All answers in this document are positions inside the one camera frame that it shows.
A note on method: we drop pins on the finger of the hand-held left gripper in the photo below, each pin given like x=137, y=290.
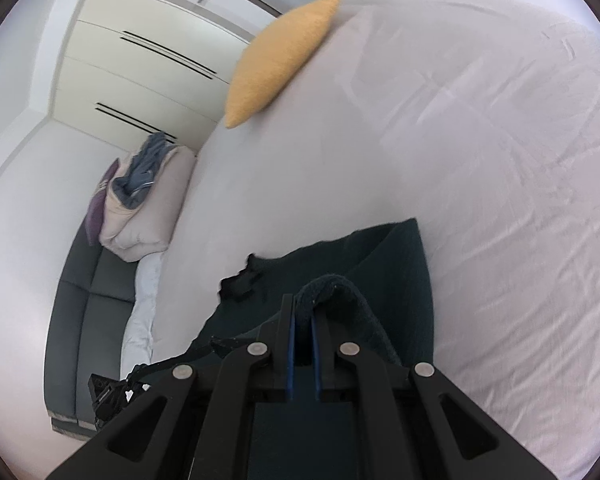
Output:
x=180, y=357

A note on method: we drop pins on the yellow pillow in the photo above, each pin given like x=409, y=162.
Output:
x=275, y=65

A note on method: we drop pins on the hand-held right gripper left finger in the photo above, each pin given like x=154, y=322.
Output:
x=291, y=355

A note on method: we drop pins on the white wardrobe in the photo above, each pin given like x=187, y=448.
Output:
x=130, y=75

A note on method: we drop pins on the blue grey cloth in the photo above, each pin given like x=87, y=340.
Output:
x=140, y=175

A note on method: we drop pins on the dark green sweater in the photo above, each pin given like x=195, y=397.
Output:
x=380, y=270

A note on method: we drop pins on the dark grey headboard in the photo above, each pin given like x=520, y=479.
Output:
x=80, y=335

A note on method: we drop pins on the white pillow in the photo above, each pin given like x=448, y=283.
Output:
x=142, y=310

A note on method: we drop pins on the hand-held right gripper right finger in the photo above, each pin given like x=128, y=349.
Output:
x=316, y=360

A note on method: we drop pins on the folded beige duvet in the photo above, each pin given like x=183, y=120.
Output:
x=145, y=225

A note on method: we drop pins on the purple pillow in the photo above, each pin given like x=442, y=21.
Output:
x=96, y=215

